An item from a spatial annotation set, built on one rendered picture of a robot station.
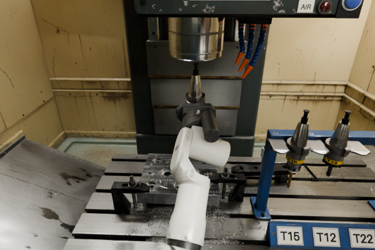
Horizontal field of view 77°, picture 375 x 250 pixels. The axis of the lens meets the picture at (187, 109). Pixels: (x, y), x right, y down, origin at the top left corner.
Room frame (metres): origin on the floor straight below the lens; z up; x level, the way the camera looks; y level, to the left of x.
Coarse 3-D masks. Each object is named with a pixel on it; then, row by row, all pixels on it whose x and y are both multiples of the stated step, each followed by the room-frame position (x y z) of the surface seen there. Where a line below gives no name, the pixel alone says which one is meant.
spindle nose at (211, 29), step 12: (168, 24) 0.69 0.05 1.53; (180, 24) 0.64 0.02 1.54; (192, 24) 0.63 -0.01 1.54; (204, 24) 0.63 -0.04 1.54; (216, 24) 0.65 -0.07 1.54; (180, 36) 0.64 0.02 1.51; (192, 36) 0.63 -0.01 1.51; (204, 36) 0.63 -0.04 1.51; (216, 36) 0.65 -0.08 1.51; (180, 48) 0.65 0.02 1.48; (192, 48) 0.63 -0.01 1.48; (204, 48) 0.64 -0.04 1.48; (216, 48) 0.65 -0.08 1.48; (192, 60) 0.64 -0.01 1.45; (204, 60) 0.64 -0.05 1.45
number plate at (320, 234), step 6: (312, 228) 0.51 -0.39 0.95; (318, 228) 0.51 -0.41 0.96; (324, 228) 0.51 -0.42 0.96; (330, 228) 0.51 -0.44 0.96; (336, 228) 0.50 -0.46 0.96; (318, 234) 0.49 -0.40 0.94; (324, 234) 0.49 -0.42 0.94; (330, 234) 0.49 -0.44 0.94; (336, 234) 0.49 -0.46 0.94; (318, 240) 0.48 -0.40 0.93; (324, 240) 0.48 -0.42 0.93; (330, 240) 0.48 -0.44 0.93; (336, 240) 0.48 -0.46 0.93; (330, 246) 0.47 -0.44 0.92; (336, 246) 0.47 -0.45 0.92
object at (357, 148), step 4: (348, 140) 0.60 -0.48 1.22; (352, 140) 0.60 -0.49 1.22; (356, 140) 0.60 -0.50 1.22; (352, 144) 0.58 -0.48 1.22; (356, 144) 0.58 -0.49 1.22; (360, 144) 0.58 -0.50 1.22; (352, 148) 0.56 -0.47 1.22; (356, 148) 0.56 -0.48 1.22; (360, 148) 0.56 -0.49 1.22; (364, 148) 0.56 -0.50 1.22; (352, 152) 0.54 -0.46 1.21; (356, 152) 0.54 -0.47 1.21; (360, 152) 0.54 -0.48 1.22; (364, 152) 0.54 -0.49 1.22; (368, 152) 0.54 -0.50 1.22
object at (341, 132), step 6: (342, 126) 0.56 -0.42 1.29; (348, 126) 0.56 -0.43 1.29; (336, 132) 0.57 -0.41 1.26; (342, 132) 0.56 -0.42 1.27; (348, 132) 0.56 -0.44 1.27; (330, 138) 0.58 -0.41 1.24; (336, 138) 0.56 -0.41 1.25; (342, 138) 0.55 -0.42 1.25; (336, 144) 0.55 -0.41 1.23; (342, 144) 0.55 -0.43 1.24
